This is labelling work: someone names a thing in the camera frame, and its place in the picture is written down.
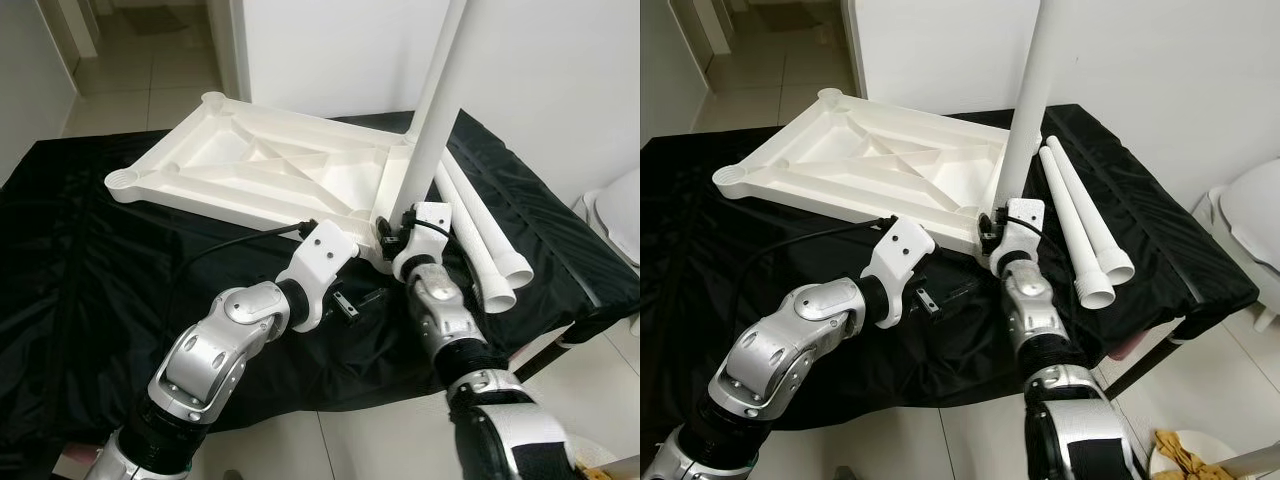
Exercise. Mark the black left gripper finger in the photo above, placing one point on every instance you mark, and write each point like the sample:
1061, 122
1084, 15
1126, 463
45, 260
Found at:
962, 293
375, 298

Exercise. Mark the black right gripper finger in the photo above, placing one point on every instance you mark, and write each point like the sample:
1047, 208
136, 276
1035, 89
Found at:
380, 233
983, 224

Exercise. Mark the white plastic table top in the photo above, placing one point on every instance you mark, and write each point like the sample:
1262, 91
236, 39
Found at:
860, 165
250, 170

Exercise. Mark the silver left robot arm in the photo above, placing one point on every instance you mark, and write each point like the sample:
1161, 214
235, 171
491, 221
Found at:
780, 350
210, 360

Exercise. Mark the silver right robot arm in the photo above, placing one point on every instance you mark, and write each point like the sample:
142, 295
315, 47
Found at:
445, 320
1030, 315

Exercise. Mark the pink stool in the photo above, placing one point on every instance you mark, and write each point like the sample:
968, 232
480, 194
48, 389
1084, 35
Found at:
514, 355
1127, 348
75, 458

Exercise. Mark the black tablecloth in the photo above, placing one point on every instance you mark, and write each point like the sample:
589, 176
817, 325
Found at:
560, 230
1180, 200

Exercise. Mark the grey left robot foot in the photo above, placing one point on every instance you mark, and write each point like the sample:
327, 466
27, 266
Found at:
228, 475
845, 473

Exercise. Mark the white round appliance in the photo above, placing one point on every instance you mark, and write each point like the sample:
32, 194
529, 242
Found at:
618, 220
1250, 220

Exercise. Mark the yellow cloth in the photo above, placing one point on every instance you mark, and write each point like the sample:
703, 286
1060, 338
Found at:
1190, 458
595, 473

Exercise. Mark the white round basin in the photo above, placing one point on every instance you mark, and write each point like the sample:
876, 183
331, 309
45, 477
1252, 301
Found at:
1240, 450

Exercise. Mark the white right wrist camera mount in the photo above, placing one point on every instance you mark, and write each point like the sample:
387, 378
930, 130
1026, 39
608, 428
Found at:
1025, 215
430, 218

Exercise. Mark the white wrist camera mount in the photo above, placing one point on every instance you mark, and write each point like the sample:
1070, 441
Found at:
1025, 215
900, 250
430, 218
320, 255

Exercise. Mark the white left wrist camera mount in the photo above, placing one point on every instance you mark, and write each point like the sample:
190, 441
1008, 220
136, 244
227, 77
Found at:
320, 255
900, 250

